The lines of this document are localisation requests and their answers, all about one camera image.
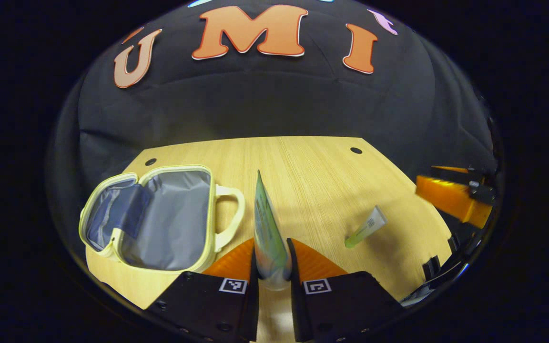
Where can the black block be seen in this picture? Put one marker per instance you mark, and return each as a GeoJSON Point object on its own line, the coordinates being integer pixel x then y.
{"type": "Point", "coordinates": [454, 244]}
{"type": "Point", "coordinates": [431, 269]}

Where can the wide green cream tube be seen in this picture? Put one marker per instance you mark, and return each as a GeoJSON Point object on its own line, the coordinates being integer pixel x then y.
{"type": "Point", "coordinates": [269, 238]}

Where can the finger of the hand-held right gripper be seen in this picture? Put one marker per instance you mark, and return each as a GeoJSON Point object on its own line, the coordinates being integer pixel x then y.
{"type": "Point", "coordinates": [455, 174]}
{"type": "Point", "coordinates": [446, 197]}

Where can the slim grey green tube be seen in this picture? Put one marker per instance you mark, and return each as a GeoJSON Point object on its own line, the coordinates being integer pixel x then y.
{"type": "Point", "coordinates": [367, 227]}

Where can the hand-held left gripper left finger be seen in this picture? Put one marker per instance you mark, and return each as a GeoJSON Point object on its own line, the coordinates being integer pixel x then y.
{"type": "Point", "coordinates": [254, 314]}

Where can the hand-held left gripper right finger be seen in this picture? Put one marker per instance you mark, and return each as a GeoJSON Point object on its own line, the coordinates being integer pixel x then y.
{"type": "Point", "coordinates": [297, 314]}

